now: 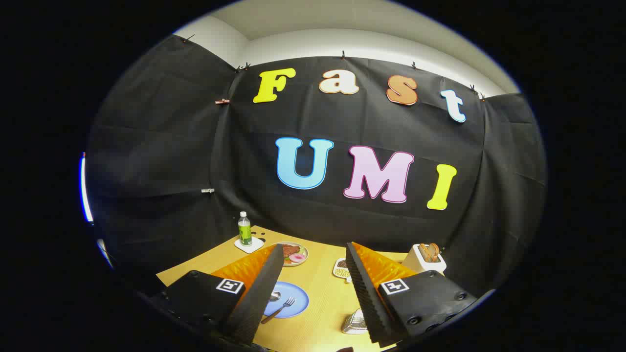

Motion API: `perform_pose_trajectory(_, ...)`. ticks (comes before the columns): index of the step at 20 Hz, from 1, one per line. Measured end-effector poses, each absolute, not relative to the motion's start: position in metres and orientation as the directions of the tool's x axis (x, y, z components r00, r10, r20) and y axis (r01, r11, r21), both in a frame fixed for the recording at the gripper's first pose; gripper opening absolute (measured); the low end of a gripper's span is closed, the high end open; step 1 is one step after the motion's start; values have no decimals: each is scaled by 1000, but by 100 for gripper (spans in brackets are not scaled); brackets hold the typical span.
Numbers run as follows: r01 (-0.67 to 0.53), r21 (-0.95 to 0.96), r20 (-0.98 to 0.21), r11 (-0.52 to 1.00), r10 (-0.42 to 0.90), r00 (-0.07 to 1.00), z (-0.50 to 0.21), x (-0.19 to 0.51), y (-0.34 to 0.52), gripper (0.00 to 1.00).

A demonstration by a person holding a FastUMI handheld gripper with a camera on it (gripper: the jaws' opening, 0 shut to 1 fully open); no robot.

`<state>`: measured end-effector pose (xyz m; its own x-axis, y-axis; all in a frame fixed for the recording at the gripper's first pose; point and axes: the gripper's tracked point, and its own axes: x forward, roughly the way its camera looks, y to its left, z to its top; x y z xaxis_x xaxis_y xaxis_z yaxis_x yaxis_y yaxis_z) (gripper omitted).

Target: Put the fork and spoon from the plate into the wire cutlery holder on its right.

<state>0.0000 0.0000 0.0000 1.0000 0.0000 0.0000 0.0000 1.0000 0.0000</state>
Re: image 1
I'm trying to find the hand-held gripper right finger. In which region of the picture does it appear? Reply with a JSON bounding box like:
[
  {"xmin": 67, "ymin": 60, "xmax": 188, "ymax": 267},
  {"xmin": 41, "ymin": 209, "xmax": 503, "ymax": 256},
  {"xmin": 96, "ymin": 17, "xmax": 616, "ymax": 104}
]
[{"xmin": 345, "ymin": 242, "xmax": 479, "ymax": 349}]

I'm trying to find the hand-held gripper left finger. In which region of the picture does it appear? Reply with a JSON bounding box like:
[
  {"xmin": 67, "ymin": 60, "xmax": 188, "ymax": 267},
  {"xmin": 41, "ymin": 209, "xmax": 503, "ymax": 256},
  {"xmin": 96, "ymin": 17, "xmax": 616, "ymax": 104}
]
[{"xmin": 149, "ymin": 243, "xmax": 285, "ymax": 349}]

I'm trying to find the metal fork with dark handle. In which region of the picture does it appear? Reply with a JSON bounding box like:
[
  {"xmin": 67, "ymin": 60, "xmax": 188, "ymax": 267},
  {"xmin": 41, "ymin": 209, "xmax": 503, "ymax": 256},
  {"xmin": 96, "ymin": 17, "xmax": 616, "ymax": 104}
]
[{"xmin": 261, "ymin": 296, "xmax": 296, "ymax": 325}]

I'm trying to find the white divided dish with beans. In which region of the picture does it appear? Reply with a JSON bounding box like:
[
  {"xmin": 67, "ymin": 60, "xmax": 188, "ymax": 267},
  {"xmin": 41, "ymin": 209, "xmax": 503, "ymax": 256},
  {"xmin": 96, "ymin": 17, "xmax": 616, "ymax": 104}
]
[{"xmin": 333, "ymin": 258, "xmax": 353, "ymax": 283}]

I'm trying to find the metal drain basket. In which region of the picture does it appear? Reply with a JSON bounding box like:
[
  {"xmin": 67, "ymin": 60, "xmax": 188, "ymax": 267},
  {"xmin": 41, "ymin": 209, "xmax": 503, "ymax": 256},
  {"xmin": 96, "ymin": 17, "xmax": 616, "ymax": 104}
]
[{"xmin": 341, "ymin": 308, "xmax": 368, "ymax": 335}]

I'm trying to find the blue round plate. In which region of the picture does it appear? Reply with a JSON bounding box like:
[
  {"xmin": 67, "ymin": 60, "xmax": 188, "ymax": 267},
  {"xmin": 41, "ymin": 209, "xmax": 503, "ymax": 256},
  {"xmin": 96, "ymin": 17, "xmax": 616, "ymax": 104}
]
[{"xmin": 264, "ymin": 281, "xmax": 310, "ymax": 319}]

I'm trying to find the white square coaster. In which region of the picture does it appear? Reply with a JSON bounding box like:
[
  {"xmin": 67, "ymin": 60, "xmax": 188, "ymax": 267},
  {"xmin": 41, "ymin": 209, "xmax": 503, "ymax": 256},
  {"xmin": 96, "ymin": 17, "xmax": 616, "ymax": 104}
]
[{"xmin": 234, "ymin": 237, "xmax": 265, "ymax": 254}]

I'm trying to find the beige plate with food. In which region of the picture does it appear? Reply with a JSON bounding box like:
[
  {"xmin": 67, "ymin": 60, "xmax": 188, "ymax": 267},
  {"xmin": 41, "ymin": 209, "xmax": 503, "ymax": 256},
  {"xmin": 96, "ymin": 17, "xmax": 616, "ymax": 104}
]
[{"xmin": 277, "ymin": 242, "xmax": 309, "ymax": 267}]

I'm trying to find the white toaster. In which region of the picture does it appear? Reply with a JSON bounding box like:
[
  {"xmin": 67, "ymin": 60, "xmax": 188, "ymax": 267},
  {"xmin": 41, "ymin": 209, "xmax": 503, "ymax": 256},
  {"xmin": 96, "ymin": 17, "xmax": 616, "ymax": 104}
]
[{"xmin": 401, "ymin": 243, "xmax": 447, "ymax": 275}]

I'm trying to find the green label plastic bottle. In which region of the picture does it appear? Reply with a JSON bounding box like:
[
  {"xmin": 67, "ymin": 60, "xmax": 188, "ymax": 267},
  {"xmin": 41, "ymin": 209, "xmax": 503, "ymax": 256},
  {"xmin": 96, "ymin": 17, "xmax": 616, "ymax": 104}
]
[{"xmin": 238, "ymin": 211, "xmax": 253, "ymax": 246}]

